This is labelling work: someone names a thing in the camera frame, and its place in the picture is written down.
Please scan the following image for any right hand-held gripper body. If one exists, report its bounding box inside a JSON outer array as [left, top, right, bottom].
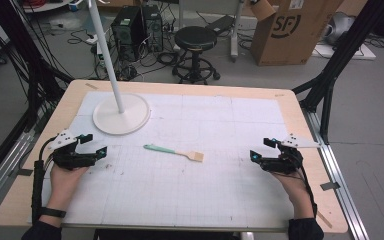
[[259, 133, 322, 175]]

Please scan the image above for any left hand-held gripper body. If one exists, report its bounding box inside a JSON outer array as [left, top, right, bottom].
[[48, 129, 98, 171]]

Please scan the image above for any green-handled wooden spatula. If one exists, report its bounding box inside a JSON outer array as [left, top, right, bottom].
[[142, 143, 205, 164]]

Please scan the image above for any person's left hand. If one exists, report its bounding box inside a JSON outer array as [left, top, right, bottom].
[[47, 164, 90, 215]]

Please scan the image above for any person's right hand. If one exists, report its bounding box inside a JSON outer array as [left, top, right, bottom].
[[271, 170, 315, 218]]

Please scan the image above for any white stand with round base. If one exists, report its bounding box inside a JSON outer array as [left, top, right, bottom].
[[86, 0, 152, 136]]

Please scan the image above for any black wristband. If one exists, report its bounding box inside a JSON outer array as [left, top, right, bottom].
[[39, 206, 68, 220]]

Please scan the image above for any white grid mat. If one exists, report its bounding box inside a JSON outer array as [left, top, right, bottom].
[[26, 91, 296, 232]]

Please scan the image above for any white power strip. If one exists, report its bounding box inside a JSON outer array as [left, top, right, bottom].
[[85, 33, 100, 46]]

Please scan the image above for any brown cardboard box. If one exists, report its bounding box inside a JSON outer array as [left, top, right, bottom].
[[248, 0, 345, 67]]

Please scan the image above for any large black computer tower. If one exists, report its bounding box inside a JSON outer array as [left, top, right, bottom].
[[110, 5, 148, 63]]

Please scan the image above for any white flat board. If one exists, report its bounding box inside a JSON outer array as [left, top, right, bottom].
[[311, 42, 377, 61]]

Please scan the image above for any black round stool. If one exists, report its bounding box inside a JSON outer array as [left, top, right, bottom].
[[171, 25, 222, 86]]

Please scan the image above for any slim black computer tower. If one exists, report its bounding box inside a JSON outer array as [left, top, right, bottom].
[[141, 4, 165, 53]]

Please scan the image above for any silver round appliance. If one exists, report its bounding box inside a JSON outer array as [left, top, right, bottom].
[[322, 11, 357, 46]]

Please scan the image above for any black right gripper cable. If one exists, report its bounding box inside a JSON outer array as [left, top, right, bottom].
[[294, 166, 319, 218]]

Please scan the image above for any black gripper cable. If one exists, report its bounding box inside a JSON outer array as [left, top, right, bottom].
[[30, 135, 58, 225], [294, 166, 319, 218]]

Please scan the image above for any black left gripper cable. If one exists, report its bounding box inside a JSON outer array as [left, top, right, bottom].
[[30, 135, 58, 225]]

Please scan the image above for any aluminium rail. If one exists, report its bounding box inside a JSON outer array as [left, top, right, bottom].
[[302, 109, 370, 240], [0, 130, 36, 219]]

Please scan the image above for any black metal frame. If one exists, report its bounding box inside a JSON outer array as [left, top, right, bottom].
[[292, 0, 384, 145], [0, 0, 75, 192]]

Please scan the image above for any white floor stand post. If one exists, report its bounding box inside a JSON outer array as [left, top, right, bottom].
[[229, 0, 245, 63]]

